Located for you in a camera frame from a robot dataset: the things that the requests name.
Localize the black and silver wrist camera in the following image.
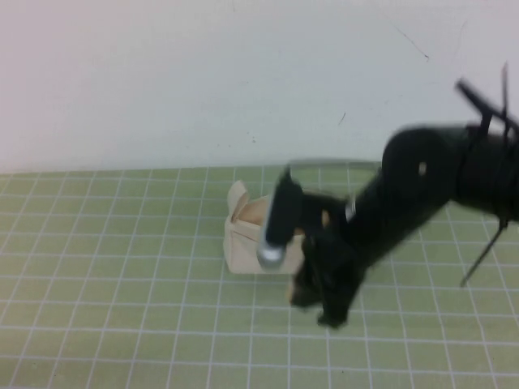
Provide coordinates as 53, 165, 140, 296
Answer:
255, 165, 304, 271

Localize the black cable tie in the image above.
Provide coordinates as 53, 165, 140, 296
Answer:
460, 216, 510, 288
454, 79, 519, 126
499, 61, 511, 155

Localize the green grid cutting mat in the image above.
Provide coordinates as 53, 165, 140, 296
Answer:
0, 165, 519, 389

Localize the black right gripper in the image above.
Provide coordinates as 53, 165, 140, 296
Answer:
290, 192, 368, 330

